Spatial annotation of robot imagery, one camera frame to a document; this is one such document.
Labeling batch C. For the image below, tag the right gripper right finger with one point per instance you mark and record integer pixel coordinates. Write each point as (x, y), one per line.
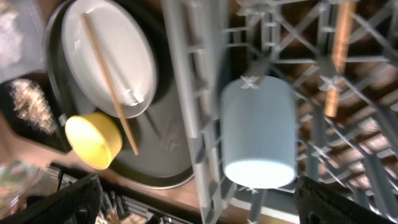
(317, 204)

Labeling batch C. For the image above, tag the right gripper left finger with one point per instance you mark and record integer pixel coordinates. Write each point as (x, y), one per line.
(80, 202)

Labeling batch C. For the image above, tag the yellow bowl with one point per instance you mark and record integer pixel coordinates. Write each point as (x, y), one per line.
(95, 138)

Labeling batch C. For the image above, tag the light blue cup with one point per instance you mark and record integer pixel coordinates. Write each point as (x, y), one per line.
(258, 128)

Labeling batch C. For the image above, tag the food scraps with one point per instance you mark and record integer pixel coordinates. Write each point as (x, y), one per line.
(31, 105)

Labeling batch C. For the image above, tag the white round plate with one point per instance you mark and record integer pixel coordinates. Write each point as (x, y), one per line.
(126, 51)

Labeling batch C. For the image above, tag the wooden chopstick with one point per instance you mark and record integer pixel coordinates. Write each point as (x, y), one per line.
(94, 42)
(344, 22)

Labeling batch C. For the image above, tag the grey dishwasher rack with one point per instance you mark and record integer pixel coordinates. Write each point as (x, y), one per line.
(355, 152)

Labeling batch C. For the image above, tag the black rectangular tray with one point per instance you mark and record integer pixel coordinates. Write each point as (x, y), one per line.
(56, 141)

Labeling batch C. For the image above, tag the round black serving tray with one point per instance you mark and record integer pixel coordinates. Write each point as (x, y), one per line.
(164, 160)

